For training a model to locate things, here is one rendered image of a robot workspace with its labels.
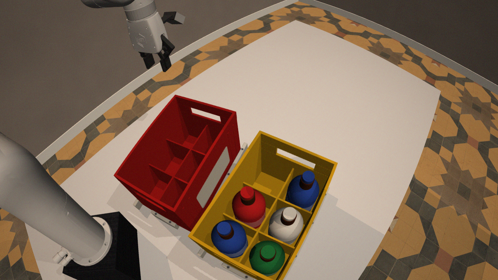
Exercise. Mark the red crate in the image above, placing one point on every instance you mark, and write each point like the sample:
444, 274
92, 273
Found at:
179, 163

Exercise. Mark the green bottle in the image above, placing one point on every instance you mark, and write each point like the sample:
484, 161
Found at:
267, 257

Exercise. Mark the blue bottle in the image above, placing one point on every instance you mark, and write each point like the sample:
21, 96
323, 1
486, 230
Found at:
303, 190
229, 237

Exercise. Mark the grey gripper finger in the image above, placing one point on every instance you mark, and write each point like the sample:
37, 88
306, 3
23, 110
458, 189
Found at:
167, 47
148, 59

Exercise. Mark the white bottle with grey label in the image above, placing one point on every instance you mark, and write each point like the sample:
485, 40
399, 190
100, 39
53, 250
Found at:
285, 224

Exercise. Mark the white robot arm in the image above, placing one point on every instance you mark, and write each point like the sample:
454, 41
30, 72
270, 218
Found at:
29, 193

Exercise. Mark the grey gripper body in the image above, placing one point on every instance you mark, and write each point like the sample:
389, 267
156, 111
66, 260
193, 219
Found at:
145, 34

